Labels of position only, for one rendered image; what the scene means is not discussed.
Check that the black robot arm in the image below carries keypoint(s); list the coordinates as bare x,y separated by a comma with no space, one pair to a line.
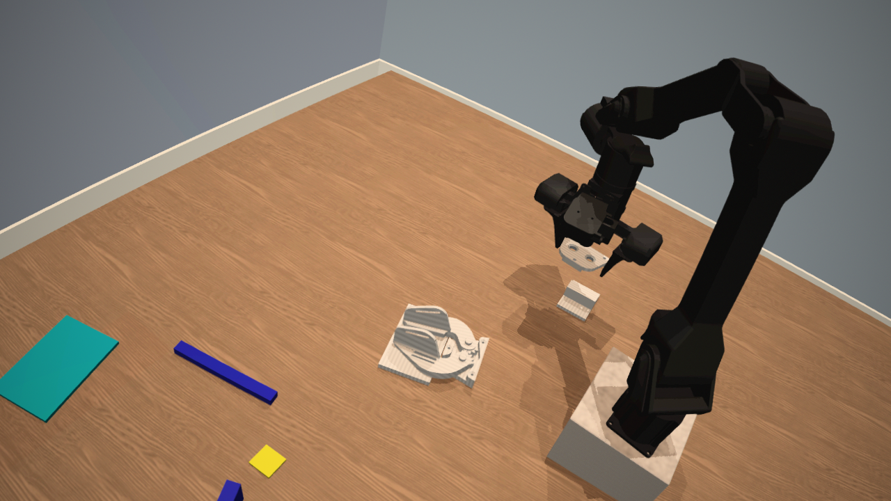
779,144

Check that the yellow square plate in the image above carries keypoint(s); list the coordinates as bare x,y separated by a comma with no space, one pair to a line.
267,461

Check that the teal flat rectangular plate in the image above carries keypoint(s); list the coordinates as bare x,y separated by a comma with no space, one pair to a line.
44,379

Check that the blue long bar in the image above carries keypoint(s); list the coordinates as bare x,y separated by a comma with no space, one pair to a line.
227,373

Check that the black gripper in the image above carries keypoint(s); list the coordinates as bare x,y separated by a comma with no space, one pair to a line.
639,245

